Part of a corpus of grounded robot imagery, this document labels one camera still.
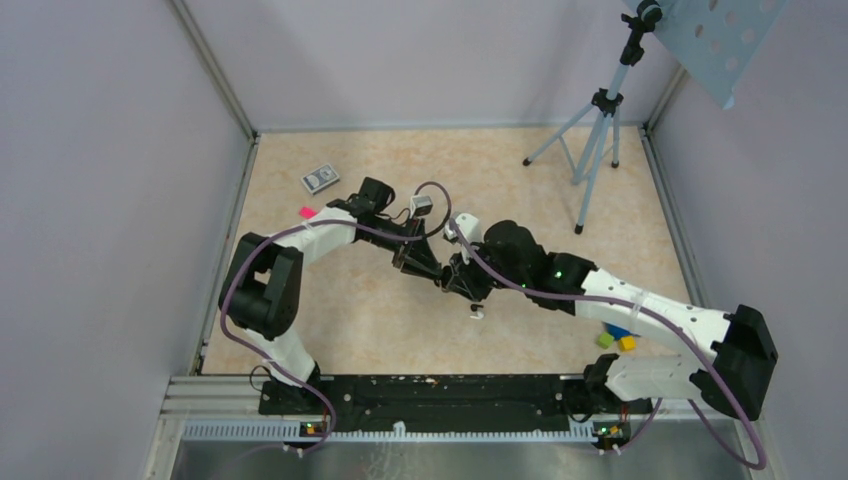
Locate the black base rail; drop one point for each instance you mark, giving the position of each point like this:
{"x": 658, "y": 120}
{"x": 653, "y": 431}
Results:
{"x": 448, "y": 403}

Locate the black and white earbud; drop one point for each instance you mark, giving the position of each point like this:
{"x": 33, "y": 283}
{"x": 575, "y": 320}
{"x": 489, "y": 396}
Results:
{"x": 477, "y": 311}

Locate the black round charging case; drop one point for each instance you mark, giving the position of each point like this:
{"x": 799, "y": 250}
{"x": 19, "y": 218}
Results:
{"x": 446, "y": 278}

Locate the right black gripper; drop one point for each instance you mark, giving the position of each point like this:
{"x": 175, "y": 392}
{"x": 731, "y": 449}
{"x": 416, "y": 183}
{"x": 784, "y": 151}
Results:
{"x": 463, "y": 279}

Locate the perforated blue metal plate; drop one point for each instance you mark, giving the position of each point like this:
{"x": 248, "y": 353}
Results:
{"x": 713, "y": 40}

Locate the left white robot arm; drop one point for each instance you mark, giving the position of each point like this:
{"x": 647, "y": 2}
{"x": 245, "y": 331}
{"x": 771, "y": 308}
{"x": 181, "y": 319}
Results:
{"x": 261, "y": 290}

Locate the green cube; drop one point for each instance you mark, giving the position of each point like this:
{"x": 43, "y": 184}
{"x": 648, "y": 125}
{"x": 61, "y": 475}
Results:
{"x": 605, "y": 340}

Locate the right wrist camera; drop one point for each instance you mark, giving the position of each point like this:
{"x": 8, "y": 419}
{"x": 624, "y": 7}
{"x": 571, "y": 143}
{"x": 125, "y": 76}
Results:
{"x": 464, "y": 225}

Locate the blue block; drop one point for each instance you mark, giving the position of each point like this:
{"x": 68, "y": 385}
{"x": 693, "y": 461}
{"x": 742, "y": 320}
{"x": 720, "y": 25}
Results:
{"x": 617, "y": 332}

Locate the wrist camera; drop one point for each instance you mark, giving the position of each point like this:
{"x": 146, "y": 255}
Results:
{"x": 464, "y": 225}
{"x": 420, "y": 206}

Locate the grey card box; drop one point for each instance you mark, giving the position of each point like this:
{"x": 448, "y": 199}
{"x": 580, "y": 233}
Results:
{"x": 320, "y": 179}

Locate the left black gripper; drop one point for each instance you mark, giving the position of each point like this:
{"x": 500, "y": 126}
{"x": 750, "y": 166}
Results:
{"x": 419, "y": 259}

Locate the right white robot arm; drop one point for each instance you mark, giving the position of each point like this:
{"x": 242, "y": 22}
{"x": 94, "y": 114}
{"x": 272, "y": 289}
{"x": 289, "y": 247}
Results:
{"x": 724, "y": 358}

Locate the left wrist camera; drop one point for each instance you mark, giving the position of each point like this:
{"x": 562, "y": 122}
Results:
{"x": 420, "y": 206}

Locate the white comb cable duct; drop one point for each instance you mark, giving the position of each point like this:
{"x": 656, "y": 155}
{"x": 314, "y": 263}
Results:
{"x": 286, "y": 431}

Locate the grey tripod stand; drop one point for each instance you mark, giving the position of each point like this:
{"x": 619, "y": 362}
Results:
{"x": 604, "y": 136}

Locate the yellow cube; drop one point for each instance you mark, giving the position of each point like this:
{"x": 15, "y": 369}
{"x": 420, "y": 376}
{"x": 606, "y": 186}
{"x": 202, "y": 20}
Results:
{"x": 627, "y": 343}

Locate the pink marker strip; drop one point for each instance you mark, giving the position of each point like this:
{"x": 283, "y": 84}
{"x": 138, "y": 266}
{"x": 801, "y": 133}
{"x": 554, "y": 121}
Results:
{"x": 307, "y": 213}

